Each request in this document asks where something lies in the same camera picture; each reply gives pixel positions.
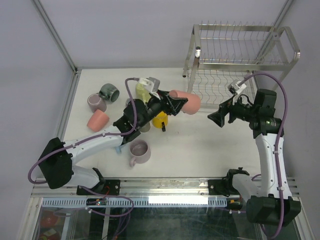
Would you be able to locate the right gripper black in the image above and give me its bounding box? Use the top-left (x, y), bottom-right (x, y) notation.
top-left (207, 92), bottom-right (258, 127)

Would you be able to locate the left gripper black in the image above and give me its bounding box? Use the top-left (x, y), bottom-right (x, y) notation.
top-left (138, 90), bottom-right (187, 129)

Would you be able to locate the pink tall tumbler cup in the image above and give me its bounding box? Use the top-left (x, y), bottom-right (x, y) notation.
top-left (169, 90), bottom-right (201, 115)

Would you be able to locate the lilac ribbed mug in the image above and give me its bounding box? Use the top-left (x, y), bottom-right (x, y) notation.
top-left (129, 139), bottom-right (151, 168)

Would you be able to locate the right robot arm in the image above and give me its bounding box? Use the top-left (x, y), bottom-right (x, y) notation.
top-left (208, 89), bottom-right (301, 227)

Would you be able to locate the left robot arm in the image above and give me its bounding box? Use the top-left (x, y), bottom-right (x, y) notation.
top-left (38, 90), bottom-right (188, 195)

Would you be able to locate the steel dish rack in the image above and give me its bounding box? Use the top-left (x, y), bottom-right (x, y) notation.
top-left (182, 23), bottom-right (301, 109)

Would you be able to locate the pale yellow mug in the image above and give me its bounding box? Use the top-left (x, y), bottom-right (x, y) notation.
top-left (135, 83), bottom-right (151, 104)

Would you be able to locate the small taupe mug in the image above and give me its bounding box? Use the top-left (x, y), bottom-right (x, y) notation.
top-left (139, 122), bottom-right (151, 133)

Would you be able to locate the slate blue small mug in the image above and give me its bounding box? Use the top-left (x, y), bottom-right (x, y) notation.
top-left (125, 98), bottom-right (131, 107)

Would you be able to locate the dark green glazed mug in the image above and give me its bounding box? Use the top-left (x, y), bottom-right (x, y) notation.
top-left (98, 83), bottom-right (120, 103)

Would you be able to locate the light blue mug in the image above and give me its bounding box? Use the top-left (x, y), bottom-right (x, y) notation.
top-left (115, 146), bottom-right (122, 155)

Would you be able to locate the pink tumbler cup left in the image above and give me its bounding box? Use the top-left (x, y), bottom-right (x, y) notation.
top-left (87, 109), bottom-right (110, 132)

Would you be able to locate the mauve upside-down mug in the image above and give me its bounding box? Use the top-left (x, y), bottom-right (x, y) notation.
top-left (87, 93), bottom-right (107, 113)

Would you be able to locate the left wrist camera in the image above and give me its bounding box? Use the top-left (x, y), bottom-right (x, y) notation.
top-left (138, 77), bottom-right (161, 93)

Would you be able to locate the yellow mug black handle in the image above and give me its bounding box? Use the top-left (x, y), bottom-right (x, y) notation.
top-left (152, 111), bottom-right (168, 132)

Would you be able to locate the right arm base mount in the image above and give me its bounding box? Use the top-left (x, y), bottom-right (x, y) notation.
top-left (207, 167), bottom-right (250, 197)

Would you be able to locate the aluminium mounting rail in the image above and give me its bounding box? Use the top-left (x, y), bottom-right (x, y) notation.
top-left (31, 177), bottom-right (300, 198)

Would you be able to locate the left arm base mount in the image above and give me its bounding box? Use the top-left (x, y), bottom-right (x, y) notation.
top-left (89, 171), bottom-right (121, 196)

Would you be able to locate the white slotted cable duct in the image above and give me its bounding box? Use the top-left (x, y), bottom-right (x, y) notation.
top-left (42, 195), bottom-right (227, 208)

